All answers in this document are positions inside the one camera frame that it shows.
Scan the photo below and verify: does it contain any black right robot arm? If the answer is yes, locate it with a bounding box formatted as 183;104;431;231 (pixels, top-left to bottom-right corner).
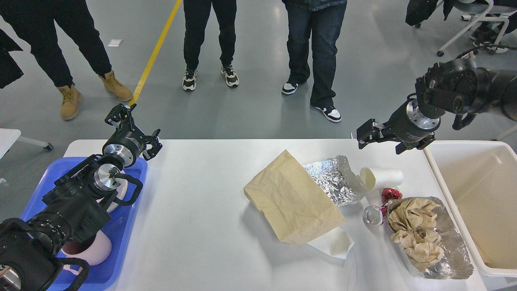
356;51;517;154

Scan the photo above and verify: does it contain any white side table left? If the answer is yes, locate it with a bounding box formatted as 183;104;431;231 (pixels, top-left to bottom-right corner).
0;128;53;158

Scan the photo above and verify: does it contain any person in tan boots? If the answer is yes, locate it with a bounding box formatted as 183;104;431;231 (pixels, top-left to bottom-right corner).
0;0;133;121

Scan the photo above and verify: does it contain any person in dark jeans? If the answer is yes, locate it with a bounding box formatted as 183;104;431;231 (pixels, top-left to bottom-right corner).
282;0;347;123

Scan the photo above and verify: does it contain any person in black-white sneakers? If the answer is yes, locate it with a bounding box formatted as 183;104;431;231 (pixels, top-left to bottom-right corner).
182;0;240;92

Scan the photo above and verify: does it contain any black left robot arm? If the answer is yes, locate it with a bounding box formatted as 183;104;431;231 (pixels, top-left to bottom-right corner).
0;104;162;291

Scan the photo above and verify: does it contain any blue plastic tray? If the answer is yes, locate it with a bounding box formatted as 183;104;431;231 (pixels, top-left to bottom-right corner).
21;157;140;291

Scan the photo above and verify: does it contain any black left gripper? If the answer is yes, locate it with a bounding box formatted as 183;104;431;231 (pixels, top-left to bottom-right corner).
102;103;163;168

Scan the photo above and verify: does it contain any white office chair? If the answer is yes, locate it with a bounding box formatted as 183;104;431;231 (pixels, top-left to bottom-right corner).
414;0;517;57

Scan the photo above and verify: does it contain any white paper cup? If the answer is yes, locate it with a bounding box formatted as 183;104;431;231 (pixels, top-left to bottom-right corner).
359;167;404;192

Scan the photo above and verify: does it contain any white plastic bin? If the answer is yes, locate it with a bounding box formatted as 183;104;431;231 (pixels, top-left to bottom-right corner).
424;141;517;277

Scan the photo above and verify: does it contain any crushed red soda can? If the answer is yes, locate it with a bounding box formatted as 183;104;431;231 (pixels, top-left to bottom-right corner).
363;188;403;226

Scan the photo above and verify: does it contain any brown paper bag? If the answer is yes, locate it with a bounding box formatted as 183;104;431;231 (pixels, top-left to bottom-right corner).
244;150;346;245

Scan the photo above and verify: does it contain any seated person in background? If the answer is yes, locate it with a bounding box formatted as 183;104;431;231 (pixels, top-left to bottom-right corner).
471;0;517;53

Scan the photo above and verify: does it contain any pink mug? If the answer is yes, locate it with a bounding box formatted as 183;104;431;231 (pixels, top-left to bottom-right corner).
61;230;111;266

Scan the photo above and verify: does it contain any pink plate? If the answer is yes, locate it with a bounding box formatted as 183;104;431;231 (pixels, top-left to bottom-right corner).
107;180;128;213

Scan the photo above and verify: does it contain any white paper sheet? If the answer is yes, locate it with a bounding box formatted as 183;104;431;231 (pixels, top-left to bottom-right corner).
307;227;355;260

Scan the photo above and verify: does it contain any crumpled aluminium foil sheet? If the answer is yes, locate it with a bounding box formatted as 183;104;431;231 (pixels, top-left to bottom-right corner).
303;155;367;207

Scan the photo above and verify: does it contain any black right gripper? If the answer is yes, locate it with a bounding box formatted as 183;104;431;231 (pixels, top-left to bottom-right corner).
356;99;441;155

